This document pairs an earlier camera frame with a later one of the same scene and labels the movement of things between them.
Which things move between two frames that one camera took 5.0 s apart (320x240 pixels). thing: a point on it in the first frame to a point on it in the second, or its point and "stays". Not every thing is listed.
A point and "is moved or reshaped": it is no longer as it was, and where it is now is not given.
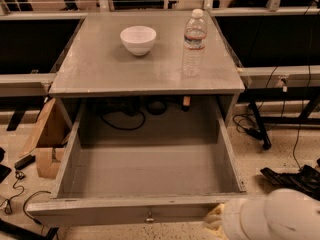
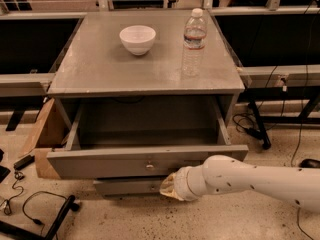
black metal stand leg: [266, 143] stays
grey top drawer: [141, 161] is moved or reshaped
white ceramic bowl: [138, 38] stays
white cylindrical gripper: [232, 220] to [181, 185]
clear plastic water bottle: [195, 31] stays
